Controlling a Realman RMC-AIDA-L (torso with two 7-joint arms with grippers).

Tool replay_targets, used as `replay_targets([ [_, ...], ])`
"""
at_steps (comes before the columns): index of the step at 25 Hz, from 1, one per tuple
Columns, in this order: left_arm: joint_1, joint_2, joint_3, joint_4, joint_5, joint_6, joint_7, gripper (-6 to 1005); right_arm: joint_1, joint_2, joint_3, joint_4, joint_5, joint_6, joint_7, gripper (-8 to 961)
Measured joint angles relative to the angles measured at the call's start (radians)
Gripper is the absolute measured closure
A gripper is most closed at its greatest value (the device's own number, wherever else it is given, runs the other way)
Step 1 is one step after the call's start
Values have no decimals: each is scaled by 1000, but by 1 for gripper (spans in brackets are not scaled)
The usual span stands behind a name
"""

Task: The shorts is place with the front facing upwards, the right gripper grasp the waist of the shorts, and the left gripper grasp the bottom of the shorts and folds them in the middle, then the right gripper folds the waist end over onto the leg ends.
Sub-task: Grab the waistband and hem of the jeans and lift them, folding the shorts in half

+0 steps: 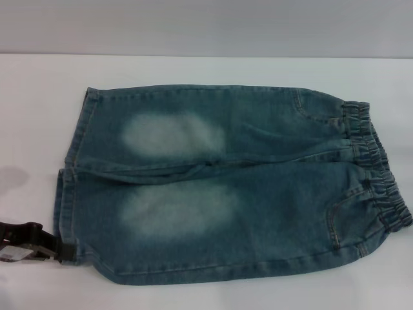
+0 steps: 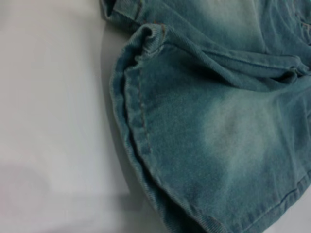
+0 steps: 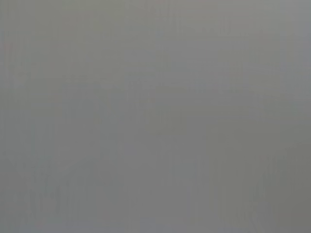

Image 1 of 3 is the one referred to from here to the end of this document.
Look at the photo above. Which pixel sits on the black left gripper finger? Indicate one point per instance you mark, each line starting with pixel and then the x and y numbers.
pixel 67 253

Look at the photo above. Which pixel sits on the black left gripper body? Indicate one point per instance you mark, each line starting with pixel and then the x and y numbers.
pixel 26 234

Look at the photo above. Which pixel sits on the blue denim shorts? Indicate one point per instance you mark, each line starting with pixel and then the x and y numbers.
pixel 226 193

